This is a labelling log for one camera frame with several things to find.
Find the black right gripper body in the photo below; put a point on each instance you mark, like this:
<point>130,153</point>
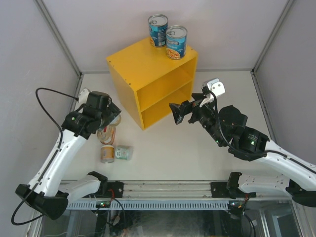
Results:
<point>205,114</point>

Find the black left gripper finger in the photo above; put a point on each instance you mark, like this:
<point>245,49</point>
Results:
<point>105,121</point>
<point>114,110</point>

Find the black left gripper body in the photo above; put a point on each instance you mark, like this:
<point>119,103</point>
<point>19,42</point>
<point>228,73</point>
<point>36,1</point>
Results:
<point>100,118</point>

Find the orange can with white lid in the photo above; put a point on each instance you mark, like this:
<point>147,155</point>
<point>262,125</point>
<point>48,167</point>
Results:
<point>112,121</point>

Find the green label can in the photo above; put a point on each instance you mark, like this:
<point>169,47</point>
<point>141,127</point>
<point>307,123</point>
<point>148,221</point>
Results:
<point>123,152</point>

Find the blue soup can with noodles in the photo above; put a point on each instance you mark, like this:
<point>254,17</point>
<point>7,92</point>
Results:
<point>176,37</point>

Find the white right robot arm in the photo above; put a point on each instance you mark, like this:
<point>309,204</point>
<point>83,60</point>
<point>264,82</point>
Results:
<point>227,126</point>

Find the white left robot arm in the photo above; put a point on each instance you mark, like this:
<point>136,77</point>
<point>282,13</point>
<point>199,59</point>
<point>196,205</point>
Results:
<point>45,193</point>

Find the oval flat fish tin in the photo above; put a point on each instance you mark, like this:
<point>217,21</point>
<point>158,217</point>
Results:
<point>107,135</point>

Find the orange label can lying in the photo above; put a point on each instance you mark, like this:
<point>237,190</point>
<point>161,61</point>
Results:
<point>107,154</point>

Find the yellow wooden shelf cabinet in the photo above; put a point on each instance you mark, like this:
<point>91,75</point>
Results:
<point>146,80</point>

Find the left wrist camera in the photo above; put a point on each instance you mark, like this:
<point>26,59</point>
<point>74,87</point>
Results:
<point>83,96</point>

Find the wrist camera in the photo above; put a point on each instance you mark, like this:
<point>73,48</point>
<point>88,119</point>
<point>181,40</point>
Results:
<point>83,96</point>
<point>212,89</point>

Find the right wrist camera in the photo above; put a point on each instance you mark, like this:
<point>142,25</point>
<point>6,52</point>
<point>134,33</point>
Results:
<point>212,89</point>

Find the black left base bracket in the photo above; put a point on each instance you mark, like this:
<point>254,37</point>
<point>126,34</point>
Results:
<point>111,189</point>

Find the black base bracket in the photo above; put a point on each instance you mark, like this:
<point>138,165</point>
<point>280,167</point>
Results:
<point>111,189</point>
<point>220,190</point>

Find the right aluminium frame post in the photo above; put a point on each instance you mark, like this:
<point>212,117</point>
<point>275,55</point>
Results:
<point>277,27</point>

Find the aluminium frame post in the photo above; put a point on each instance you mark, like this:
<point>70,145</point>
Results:
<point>277,27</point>
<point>57,35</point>

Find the aluminium mounting rail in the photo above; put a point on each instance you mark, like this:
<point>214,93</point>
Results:
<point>170,190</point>

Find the black right base bracket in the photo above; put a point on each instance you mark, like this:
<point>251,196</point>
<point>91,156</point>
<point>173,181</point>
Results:
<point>220,190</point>

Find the grey slotted cable duct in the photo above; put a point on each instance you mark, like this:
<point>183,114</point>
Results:
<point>149,205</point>

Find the left aluminium frame post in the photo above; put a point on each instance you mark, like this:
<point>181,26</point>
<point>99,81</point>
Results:
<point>57,35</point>

